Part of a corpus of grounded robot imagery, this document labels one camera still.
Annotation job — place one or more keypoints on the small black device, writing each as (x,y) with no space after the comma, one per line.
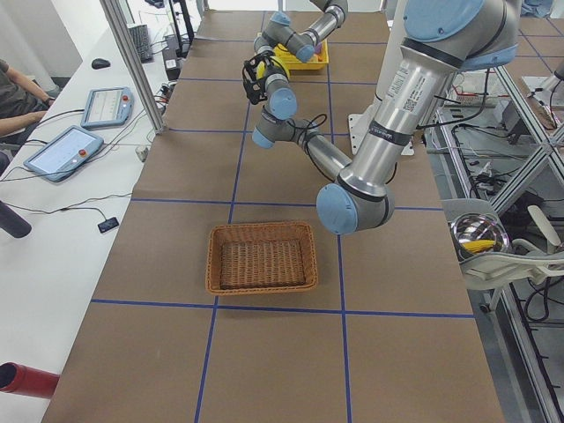
(107,225)

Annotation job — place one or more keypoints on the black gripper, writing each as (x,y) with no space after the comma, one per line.
(263,76)

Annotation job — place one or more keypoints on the yellow tape roll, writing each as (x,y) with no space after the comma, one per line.
(263,62)

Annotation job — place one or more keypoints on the black computer mouse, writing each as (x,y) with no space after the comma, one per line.
(100,63)

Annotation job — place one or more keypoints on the aluminium frame post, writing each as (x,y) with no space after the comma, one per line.
(118,26)

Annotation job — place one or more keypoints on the teach pendant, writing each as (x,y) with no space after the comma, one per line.
(61,157)
(108,107)

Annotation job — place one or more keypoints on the seated person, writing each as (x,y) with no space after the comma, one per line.
(23,104)

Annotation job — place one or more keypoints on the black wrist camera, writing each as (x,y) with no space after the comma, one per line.
(254,74)

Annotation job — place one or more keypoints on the brown wicker basket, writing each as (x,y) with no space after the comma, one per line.
(261,258)

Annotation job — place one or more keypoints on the white pot with corn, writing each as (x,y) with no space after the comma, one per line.
(476,233)

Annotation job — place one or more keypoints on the teach pendant near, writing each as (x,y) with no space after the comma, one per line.
(61,157)

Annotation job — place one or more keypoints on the teach pendant far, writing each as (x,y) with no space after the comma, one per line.
(108,107)

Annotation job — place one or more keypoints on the yellow plastic basket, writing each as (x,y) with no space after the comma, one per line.
(319,59)

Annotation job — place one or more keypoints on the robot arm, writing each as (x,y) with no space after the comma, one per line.
(440,39)
(302,45)

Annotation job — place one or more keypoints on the red cylinder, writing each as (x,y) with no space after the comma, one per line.
(28,381)

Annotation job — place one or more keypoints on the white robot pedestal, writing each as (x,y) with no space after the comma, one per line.
(358,123)

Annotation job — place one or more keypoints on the black keyboard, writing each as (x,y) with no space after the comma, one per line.
(139,34)

